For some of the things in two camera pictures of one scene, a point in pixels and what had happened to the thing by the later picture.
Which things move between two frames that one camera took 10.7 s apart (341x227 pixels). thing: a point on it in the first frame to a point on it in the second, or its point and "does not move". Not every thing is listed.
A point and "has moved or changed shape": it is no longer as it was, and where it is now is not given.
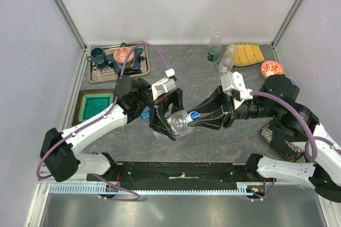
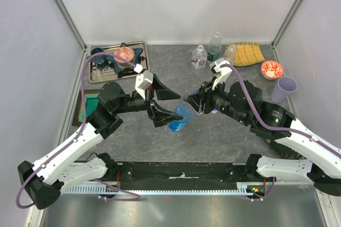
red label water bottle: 179,122 to 199,57
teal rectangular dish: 88,103 does not move
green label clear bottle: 214,47 does not move
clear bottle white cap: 227,62 does not move
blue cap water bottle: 146,113 has moved or changed shape
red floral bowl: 271,67 does not move
